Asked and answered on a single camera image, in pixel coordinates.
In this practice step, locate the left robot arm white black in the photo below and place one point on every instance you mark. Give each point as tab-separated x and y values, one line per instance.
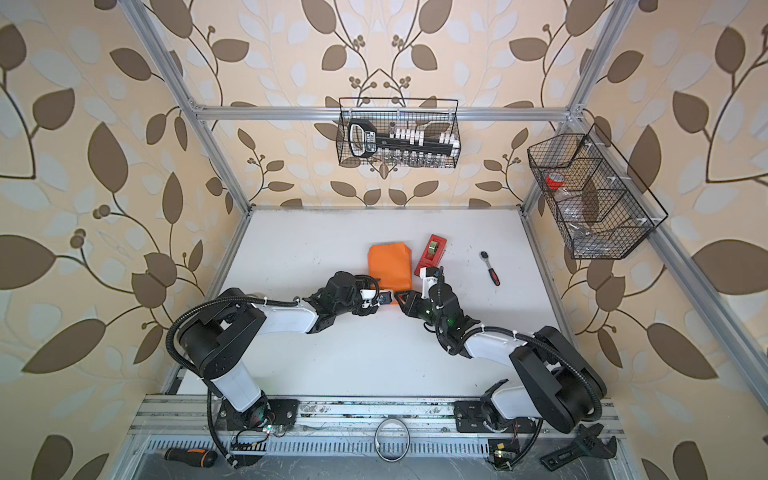
210	339

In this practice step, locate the yellow orange wrapping paper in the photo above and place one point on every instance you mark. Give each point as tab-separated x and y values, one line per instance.
390	266

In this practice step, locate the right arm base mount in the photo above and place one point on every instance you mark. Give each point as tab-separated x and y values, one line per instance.
476	416

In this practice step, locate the black adjustable wrench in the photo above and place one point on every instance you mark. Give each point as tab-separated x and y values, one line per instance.
586	444

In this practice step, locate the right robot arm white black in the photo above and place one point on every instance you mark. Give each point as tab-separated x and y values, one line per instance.
557	385

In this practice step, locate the black wire basket back wall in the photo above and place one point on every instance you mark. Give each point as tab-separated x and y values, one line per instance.
432	114

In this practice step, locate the socket set black rail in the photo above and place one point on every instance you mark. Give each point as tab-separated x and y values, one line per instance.
365	141

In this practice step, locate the red capped plastic bottle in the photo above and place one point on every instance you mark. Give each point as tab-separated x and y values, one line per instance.
555	183

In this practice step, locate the black wire basket wall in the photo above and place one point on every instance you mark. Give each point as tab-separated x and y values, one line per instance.
432	114
609	209

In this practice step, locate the orange black screwdriver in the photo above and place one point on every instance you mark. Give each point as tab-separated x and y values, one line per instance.
194	457

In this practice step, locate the red tape dispenser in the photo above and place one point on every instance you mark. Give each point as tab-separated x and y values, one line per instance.
432	254

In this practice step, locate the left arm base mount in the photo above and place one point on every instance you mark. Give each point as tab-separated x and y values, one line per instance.
279	412

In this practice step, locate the ratchet wrench red handle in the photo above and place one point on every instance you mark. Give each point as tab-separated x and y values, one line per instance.
491	271

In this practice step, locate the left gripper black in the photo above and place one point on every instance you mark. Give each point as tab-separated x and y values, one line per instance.
363	282

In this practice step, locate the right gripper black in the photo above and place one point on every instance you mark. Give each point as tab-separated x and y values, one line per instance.
413	300

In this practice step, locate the black wire basket right wall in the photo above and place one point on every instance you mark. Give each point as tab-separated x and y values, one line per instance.
609	209

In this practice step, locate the aluminium front rail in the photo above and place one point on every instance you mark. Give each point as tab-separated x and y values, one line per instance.
363	427

